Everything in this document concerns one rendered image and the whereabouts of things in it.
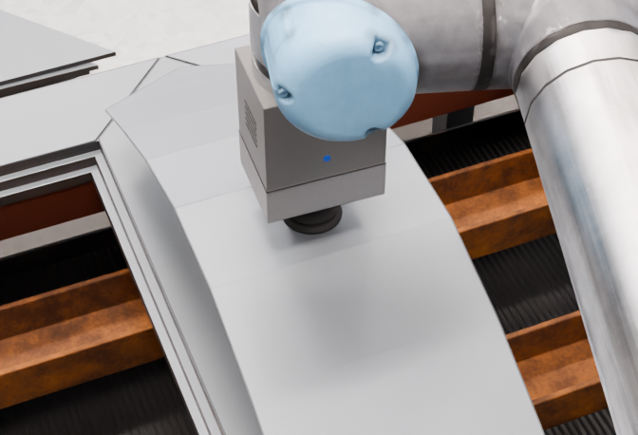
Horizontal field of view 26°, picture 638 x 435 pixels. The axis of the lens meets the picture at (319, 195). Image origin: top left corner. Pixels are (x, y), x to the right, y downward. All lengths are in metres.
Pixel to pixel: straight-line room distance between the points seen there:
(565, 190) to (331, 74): 0.13
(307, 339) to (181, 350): 0.23
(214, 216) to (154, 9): 0.64
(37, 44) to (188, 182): 0.52
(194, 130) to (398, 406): 0.31
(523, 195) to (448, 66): 0.77
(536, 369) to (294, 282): 0.44
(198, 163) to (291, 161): 0.16
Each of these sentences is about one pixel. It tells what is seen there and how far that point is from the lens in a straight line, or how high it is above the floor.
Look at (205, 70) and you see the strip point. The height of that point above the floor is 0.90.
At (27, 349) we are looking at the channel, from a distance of 1.36.
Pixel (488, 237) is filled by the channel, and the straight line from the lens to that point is 1.40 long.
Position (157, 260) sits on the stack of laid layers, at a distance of 1.18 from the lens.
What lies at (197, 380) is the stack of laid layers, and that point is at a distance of 1.12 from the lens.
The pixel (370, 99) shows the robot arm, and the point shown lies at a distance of 0.70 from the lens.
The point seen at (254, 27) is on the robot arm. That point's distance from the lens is 0.84.
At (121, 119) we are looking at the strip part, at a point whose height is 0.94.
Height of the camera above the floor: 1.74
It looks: 46 degrees down
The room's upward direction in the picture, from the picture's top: straight up
